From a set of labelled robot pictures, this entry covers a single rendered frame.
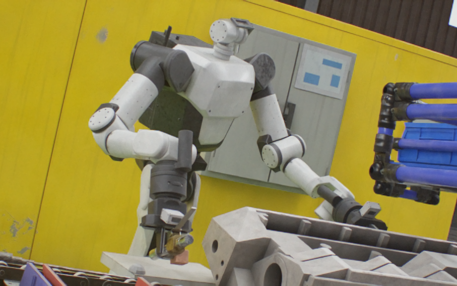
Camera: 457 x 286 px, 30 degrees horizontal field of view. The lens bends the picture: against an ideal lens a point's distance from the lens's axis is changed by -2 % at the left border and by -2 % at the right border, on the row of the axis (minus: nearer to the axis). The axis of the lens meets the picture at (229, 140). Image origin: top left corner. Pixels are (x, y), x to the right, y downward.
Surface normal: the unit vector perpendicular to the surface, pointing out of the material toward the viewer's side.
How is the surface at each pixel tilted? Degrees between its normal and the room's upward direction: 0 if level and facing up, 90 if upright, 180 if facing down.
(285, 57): 90
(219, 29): 97
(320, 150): 90
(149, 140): 82
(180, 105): 108
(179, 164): 78
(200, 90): 100
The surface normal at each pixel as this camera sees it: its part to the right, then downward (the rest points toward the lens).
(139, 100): 0.71, 0.07
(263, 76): 0.64, -0.17
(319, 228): 0.39, 0.29
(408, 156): -0.88, -0.15
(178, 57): 0.81, 0.26
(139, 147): -0.66, -0.27
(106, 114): -0.48, -0.69
